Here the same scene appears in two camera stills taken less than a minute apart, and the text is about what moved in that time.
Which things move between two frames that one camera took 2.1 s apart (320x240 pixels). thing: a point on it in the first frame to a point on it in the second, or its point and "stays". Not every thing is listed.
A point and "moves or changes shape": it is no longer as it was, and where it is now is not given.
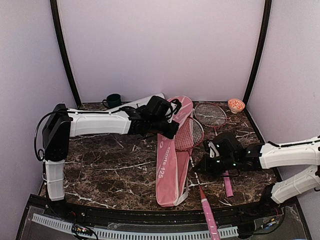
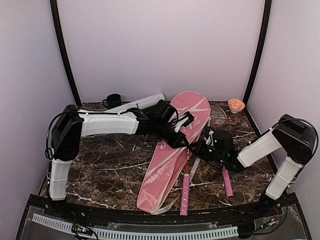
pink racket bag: x=172 y=158 moves or changes shape
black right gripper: x=206 y=166 to x=198 y=150
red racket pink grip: x=188 y=135 to x=184 y=210
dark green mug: x=112 y=100 stays
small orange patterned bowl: x=235 y=105 stays
